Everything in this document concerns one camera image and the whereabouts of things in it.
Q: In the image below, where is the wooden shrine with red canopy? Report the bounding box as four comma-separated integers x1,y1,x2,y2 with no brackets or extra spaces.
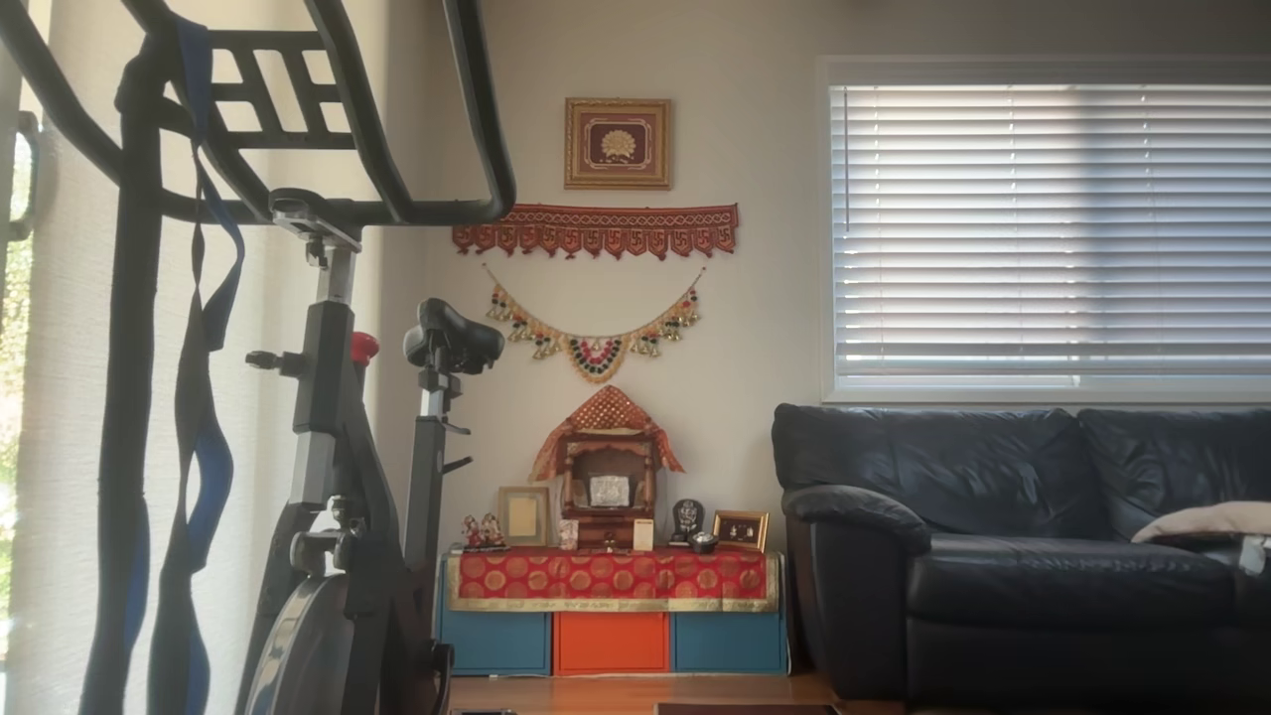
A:
529,385,686,550

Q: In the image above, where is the red gold patterned cloth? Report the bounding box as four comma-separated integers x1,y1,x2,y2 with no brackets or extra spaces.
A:
444,546,782,614

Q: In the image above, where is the orange storage cube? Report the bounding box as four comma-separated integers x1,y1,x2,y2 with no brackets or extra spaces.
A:
553,611,671,677

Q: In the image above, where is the blue storage cube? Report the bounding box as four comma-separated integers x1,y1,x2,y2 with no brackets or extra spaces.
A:
437,608,552,678
672,608,788,676

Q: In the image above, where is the black exercise bike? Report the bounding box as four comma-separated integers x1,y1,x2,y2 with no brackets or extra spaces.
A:
0,0,517,715

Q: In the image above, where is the black leather sofa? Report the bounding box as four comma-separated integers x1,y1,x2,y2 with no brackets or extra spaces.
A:
772,402,1271,708

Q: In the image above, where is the white horizontal window blind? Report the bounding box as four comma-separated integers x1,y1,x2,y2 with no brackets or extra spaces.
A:
830,83,1271,390

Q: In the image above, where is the pale window curtain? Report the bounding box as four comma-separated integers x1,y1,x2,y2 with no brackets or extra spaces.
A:
0,0,388,715

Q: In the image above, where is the beige cushion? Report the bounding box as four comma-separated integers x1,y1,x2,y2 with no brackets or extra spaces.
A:
1132,500,1271,545

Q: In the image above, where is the beaded garland wall hanging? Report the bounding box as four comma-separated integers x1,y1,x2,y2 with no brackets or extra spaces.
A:
483,263,708,385

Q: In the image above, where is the red embroidered wall hanging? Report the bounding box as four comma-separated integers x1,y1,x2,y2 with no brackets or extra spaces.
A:
452,204,741,262

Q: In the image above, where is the pale wooden picture frame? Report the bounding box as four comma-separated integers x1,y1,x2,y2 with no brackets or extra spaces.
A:
497,486,551,548

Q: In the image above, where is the gold photo frame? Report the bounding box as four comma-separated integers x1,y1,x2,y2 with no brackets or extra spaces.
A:
712,509,771,554

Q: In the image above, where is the gold framed wall picture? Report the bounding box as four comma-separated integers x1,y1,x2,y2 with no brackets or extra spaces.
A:
564,97,674,192

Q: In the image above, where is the black blue resistance strap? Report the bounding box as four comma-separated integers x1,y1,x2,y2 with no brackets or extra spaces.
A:
147,15,247,715
77,35,165,715

